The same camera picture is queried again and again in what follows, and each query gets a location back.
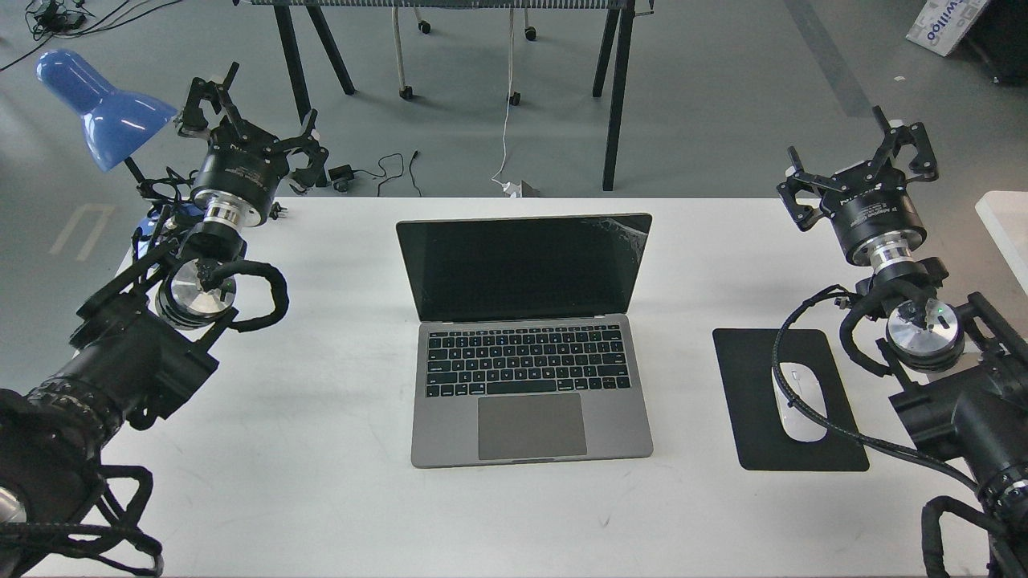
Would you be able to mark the blue desk lamp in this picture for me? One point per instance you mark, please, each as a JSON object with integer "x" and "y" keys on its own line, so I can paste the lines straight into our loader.
{"x": 116, "y": 124}

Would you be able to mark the white cardboard box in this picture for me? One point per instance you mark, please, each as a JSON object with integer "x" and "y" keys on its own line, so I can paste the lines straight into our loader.
{"x": 940, "y": 26}

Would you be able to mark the white computer mouse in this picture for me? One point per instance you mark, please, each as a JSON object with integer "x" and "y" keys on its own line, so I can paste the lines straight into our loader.
{"x": 803, "y": 381}

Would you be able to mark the grey open laptop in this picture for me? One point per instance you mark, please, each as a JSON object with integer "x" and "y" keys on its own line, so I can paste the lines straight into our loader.
{"x": 525, "y": 352}

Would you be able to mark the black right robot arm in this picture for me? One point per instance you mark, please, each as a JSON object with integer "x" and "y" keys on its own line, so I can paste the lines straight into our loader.
{"x": 962, "y": 368}

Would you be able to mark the white side table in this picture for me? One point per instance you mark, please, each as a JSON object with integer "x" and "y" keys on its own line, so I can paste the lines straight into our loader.
{"x": 1004, "y": 213}

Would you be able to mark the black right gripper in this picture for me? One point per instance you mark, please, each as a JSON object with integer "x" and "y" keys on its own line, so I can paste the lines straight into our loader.
{"x": 875, "y": 213}

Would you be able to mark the black mouse pad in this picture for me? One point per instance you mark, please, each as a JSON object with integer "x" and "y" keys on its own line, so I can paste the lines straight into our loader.
{"x": 745, "y": 361}

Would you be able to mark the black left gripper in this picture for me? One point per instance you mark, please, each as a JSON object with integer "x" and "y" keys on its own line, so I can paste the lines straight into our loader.
{"x": 234, "y": 187}

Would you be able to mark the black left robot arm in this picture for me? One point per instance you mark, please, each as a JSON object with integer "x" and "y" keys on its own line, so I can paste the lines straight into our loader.
{"x": 143, "y": 347}

